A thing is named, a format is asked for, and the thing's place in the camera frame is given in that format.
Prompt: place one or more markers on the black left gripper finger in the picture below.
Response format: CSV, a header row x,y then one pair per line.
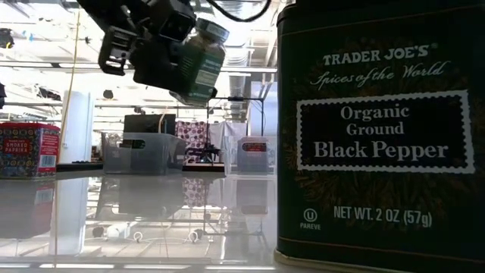
x,y
155,64
213,94

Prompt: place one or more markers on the green-lidded herb jar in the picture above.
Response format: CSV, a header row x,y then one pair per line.
x,y
204,64

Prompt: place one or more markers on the red smoked paprika tin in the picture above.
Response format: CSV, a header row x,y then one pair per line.
x,y
26,151
253,147

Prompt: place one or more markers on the black pepper tin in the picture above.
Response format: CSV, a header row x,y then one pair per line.
x,y
379,132

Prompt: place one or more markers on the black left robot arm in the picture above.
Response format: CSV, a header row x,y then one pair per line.
x,y
113,9

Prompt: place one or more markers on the white cloth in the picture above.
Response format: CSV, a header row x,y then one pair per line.
x,y
223,130

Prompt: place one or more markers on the red dotted patterned cloth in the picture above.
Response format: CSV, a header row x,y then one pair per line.
x,y
191,134

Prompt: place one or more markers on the black ceiling spotlight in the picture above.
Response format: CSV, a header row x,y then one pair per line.
x,y
108,94
5,38

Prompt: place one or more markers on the black monitor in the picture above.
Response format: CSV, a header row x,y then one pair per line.
x,y
149,123

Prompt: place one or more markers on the black tripod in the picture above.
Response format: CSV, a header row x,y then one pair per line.
x,y
206,153

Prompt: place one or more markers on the dark grey plastic bin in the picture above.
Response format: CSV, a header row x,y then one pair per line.
x,y
159,155

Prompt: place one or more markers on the black stand frame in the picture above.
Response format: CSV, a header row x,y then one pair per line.
x,y
242,99

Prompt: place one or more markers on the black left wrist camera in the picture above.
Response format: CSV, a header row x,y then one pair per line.
x,y
177,26

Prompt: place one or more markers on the silver air duct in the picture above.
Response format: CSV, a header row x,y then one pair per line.
x,y
238,57

